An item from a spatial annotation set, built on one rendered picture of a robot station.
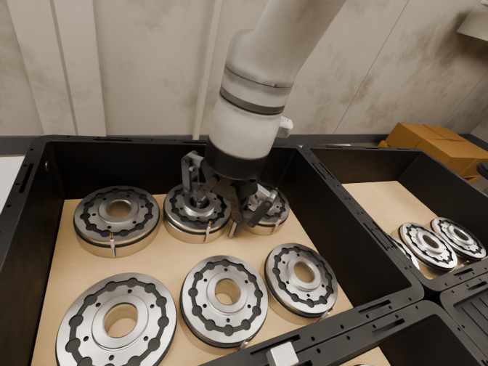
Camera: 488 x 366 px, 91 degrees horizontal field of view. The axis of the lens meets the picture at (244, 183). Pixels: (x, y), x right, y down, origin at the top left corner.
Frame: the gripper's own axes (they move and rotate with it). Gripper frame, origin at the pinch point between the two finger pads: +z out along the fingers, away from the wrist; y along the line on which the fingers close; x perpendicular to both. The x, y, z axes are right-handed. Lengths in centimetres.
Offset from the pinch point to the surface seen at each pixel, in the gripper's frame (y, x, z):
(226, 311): 7.5, -12.0, -1.5
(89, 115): -111, 67, 52
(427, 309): 25.8, -4.1, -7.8
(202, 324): 5.9, -14.2, -1.0
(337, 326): 16.6, -11.1, -7.8
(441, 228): 39.4, 25.5, -0.9
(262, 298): 10.6, -8.4, -1.0
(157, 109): -95, 106, 53
